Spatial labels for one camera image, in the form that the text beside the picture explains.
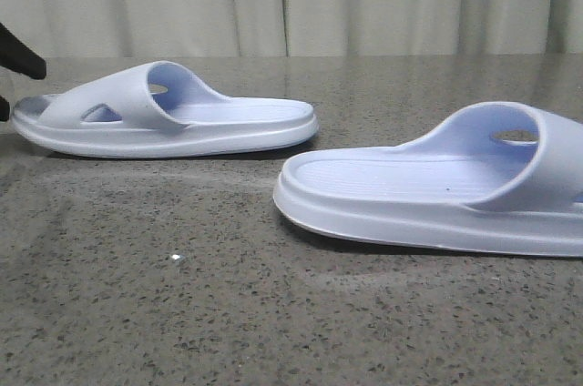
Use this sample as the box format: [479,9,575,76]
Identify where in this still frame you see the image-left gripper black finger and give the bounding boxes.
[0,96,10,121]
[0,24,46,80]

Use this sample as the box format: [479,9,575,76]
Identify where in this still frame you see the light blue slipper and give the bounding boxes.
[273,102,582,257]
[12,61,318,158]

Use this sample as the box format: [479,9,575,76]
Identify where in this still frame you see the beige curtain backdrop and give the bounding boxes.
[1,0,582,57]

